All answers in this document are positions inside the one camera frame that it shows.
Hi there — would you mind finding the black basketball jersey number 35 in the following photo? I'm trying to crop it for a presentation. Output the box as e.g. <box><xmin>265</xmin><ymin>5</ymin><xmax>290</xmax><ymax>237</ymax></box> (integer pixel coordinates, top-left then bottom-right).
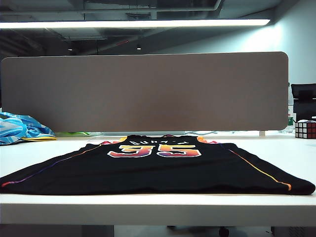
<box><xmin>0</xmin><ymin>134</ymin><xmax>316</xmax><ymax>196</ymax></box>

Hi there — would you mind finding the brown desk divider panel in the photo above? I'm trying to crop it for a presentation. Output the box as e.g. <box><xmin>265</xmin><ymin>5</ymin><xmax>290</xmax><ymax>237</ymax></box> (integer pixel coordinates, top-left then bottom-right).
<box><xmin>0</xmin><ymin>51</ymin><xmax>289</xmax><ymax>133</ymax></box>

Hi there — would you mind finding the green item behind divider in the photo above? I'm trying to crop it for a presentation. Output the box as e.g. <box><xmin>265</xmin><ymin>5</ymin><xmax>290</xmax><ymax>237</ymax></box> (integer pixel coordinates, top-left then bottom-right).
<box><xmin>55</xmin><ymin>131</ymin><xmax>91</xmax><ymax>137</ymax></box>

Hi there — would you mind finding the long ceiling light strip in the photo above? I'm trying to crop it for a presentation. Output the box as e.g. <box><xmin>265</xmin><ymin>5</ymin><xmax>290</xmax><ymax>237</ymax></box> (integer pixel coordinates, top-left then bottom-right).
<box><xmin>0</xmin><ymin>18</ymin><xmax>272</xmax><ymax>29</ymax></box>

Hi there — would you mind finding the yellow flat item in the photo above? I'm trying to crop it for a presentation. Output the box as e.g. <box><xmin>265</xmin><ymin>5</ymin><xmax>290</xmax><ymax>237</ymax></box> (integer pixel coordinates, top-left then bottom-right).
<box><xmin>21</xmin><ymin>136</ymin><xmax>57</xmax><ymax>142</ymax></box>

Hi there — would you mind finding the clear water bottle green label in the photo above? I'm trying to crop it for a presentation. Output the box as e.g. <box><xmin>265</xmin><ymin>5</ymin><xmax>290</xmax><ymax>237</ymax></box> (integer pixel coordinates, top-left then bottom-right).
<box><xmin>287</xmin><ymin>82</ymin><xmax>296</xmax><ymax>131</ymax></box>

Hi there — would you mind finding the blue plastic bag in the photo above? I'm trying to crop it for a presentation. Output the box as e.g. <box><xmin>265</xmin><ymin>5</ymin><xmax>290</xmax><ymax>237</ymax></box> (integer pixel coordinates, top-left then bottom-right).
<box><xmin>0</xmin><ymin>111</ymin><xmax>56</xmax><ymax>146</ymax></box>

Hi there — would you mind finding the black office chair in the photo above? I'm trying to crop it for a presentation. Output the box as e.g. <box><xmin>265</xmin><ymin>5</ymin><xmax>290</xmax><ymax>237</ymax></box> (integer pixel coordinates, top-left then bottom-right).
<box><xmin>290</xmin><ymin>83</ymin><xmax>316</xmax><ymax>121</ymax></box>

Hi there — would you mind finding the Rubik's cube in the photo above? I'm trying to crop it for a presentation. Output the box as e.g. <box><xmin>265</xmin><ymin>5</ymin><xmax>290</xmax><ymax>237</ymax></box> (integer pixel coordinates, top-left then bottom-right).
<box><xmin>294</xmin><ymin>119</ymin><xmax>316</xmax><ymax>139</ymax></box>

